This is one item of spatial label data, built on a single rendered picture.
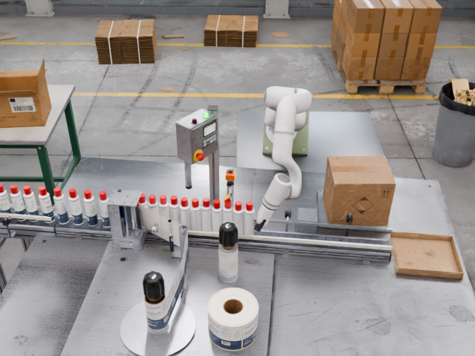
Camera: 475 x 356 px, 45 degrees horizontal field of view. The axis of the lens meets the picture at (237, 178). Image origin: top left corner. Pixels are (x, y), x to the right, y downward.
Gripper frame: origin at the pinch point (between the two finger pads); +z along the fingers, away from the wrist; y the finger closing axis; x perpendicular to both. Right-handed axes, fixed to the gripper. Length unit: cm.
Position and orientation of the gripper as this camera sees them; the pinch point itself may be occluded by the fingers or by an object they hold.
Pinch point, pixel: (258, 227)
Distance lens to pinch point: 274.7
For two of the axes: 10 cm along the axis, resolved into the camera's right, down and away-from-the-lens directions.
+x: 9.3, 3.4, 1.2
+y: -1.0, 5.8, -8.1
